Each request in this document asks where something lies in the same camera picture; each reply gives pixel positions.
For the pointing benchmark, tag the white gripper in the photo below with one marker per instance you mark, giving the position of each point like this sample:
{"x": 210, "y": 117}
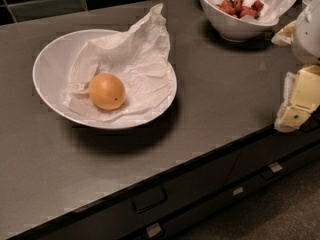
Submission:
{"x": 308, "y": 34}

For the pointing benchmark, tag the orange fruit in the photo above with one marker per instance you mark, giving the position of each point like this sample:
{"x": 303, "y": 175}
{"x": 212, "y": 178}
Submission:
{"x": 107, "y": 91}

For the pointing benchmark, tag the white bowl with strawberries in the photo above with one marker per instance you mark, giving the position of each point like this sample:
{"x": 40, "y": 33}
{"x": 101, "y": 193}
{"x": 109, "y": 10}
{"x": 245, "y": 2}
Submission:
{"x": 237, "y": 30}

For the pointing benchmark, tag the large white bowl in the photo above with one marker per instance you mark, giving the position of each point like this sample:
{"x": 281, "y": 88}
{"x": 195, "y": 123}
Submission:
{"x": 51, "y": 73}

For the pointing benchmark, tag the red strawberries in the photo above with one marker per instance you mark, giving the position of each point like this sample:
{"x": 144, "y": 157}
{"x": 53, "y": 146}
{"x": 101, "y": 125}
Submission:
{"x": 237, "y": 8}

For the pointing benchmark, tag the white paper napkin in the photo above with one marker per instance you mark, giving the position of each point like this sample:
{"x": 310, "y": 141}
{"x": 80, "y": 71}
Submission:
{"x": 138, "y": 57}

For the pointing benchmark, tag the black lower drawer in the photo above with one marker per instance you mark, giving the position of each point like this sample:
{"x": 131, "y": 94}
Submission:
{"x": 179, "y": 221}

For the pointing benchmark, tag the black drawer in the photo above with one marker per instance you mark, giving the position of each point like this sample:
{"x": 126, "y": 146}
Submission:
{"x": 179, "y": 221}
{"x": 137, "y": 206}

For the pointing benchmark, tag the black upper drawer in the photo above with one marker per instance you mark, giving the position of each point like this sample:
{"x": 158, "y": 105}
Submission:
{"x": 137, "y": 206}

